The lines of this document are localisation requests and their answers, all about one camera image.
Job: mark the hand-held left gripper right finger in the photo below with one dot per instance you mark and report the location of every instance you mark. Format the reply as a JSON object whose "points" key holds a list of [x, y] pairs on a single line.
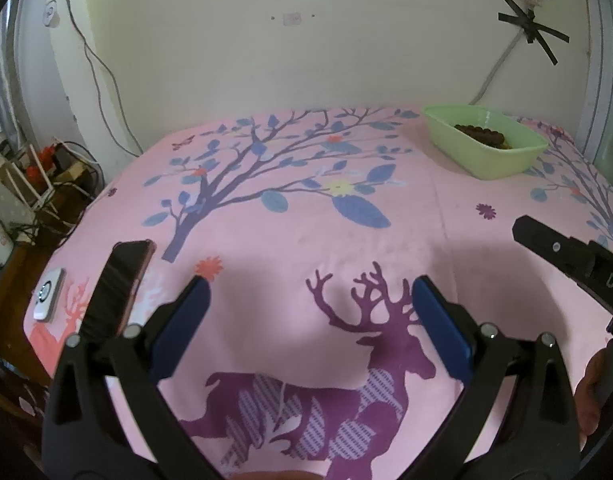
{"points": [[439, 320]]}

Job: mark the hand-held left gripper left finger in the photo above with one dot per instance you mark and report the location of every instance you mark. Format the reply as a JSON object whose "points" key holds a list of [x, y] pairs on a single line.
{"points": [[186, 320]]}

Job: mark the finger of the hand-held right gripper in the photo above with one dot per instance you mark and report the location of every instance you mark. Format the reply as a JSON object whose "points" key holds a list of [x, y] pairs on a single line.
{"points": [[546, 247]]}

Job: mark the light green plastic basin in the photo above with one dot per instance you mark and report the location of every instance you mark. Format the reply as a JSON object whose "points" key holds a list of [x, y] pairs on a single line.
{"points": [[476, 160]]}

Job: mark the person's right hand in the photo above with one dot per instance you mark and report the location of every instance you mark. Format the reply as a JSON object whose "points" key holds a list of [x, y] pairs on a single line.
{"points": [[586, 400]]}

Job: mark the black smartphone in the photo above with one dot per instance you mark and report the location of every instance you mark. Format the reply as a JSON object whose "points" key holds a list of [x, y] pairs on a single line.
{"points": [[121, 280]]}

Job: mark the pink printed blanket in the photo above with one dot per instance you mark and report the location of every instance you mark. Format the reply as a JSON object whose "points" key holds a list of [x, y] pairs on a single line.
{"points": [[296, 240]]}

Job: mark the small white device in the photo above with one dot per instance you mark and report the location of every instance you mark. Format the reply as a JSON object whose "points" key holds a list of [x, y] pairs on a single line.
{"points": [[49, 295]]}

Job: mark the brown wooden furniture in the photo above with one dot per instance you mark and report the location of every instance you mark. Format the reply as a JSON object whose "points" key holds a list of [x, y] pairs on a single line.
{"points": [[11, 310]]}

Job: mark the black tape cross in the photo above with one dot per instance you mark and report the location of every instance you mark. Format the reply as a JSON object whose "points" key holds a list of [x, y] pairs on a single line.
{"points": [[531, 27]]}

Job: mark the white window frame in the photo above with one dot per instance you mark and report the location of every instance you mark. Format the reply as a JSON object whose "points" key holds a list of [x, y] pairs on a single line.
{"points": [[599, 85]]}

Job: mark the round white wall socket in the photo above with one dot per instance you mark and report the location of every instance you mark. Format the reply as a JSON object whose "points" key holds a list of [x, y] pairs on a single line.
{"points": [[50, 12]]}

